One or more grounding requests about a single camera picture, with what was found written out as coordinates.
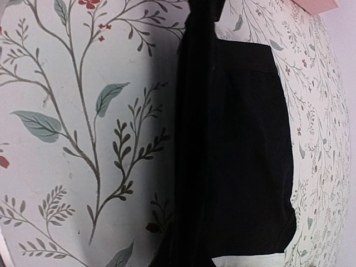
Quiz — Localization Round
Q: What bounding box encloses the floral patterned table cloth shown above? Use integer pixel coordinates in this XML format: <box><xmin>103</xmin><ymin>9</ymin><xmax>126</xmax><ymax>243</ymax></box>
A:
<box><xmin>1</xmin><ymin>1</ymin><xmax>350</xmax><ymax>266</ymax></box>

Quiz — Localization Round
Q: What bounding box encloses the black white-striped underwear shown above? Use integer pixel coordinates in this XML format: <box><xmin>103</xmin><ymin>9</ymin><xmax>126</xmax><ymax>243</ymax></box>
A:
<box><xmin>151</xmin><ymin>1</ymin><xmax>296</xmax><ymax>266</ymax></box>

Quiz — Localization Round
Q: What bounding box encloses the pink divided organizer box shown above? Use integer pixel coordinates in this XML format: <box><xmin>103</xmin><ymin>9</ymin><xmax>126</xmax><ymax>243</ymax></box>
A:
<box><xmin>293</xmin><ymin>0</ymin><xmax>339</xmax><ymax>15</ymax></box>

